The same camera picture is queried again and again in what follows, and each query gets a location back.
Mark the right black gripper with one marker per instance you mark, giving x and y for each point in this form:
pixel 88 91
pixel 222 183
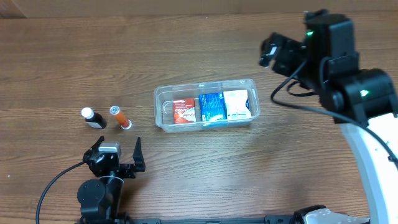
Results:
pixel 280 63

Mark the orange pill bottle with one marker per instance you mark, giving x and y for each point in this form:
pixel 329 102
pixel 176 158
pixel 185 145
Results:
pixel 122 119

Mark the clear plastic container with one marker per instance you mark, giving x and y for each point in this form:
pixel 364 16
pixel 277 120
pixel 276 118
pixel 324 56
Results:
pixel 164 106

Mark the dark bottle white cap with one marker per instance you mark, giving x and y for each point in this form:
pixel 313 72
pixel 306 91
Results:
pixel 93 119

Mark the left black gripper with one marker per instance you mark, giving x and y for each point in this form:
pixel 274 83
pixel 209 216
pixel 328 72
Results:
pixel 139 160

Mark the red medicine box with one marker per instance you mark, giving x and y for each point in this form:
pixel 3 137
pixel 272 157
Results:
pixel 184 111

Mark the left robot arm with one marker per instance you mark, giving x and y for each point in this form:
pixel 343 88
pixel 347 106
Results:
pixel 100 197

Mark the blue medicine box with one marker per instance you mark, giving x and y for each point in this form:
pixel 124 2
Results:
pixel 212 107

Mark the white medicine box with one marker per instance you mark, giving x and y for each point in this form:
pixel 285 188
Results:
pixel 237 104

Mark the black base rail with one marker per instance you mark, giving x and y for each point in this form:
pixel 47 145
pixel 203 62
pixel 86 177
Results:
pixel 268 219

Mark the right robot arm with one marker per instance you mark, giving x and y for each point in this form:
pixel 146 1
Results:
pixel 363 102

